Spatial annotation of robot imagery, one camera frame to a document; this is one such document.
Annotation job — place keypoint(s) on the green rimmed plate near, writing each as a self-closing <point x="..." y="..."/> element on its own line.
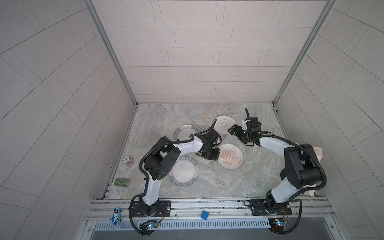
<point x="185" y="172"/>

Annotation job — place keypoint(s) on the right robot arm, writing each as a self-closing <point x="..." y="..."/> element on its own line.
<point x="303" y="171"/>

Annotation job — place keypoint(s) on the blue square tag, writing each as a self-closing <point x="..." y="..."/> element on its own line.
<point x="205" y="215"/>

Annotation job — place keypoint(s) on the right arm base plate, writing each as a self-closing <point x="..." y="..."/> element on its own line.
<point x="269" y="208"/>

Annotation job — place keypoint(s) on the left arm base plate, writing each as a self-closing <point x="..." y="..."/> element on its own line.
<point x="159" y="209"/>

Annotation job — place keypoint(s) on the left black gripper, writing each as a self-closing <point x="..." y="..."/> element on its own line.
<point x="214" y="156"/>

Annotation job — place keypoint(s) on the green rimmed plate far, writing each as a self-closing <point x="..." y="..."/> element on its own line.
<point x="184" y="131"/>

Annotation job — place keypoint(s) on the green rimmed plate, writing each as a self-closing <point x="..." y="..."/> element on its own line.
<point x="184" y="131"/>
<point x="185" y="172"/>

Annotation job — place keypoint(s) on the green patterned roll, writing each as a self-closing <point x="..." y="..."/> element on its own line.
<point x="122" y="182"/>

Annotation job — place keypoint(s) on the right circuit board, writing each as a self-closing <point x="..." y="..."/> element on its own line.
<point x="277" y="225"/>

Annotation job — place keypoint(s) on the left circuit board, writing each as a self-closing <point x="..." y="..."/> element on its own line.
<point x="149" y="225"/>

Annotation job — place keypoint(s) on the beige foam microphone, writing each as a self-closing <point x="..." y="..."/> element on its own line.
<point x="319" y="155"/>

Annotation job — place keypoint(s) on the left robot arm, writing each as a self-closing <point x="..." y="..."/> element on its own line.
<point x="159" y="161"/>

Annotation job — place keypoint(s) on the white plate concentric rings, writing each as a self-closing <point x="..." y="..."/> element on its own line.
<point x="224" y="124"/>

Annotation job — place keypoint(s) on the bubble wrap sheet near plate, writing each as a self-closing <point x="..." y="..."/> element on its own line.
<point x="207" y="180"/>

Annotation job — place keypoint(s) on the pink patterned small object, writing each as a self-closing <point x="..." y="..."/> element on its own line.
<point x="128" y="161"/>

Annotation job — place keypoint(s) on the circuit board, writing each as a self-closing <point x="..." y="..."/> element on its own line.
<point x="149" y="225"/>
<point x="277" y="225"/>

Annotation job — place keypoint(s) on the orange sunburst dinner plate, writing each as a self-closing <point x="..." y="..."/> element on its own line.
<point x="231" y="157"/>

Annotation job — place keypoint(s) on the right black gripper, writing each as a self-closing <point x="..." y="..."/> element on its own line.
<point x="240" y="129"/>

